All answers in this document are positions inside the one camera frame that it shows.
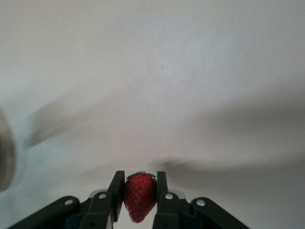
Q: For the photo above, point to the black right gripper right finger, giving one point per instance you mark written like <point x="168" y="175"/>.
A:
<point x="171" y="212"/>

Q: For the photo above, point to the brown table cover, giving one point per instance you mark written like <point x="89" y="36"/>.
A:
<point x="152" y="71"/>

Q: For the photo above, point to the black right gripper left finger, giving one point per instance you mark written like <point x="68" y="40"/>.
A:
<point x="100" y="210"/>

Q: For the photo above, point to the red strawberry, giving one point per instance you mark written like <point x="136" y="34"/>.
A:
<point x="139" y="195"/>

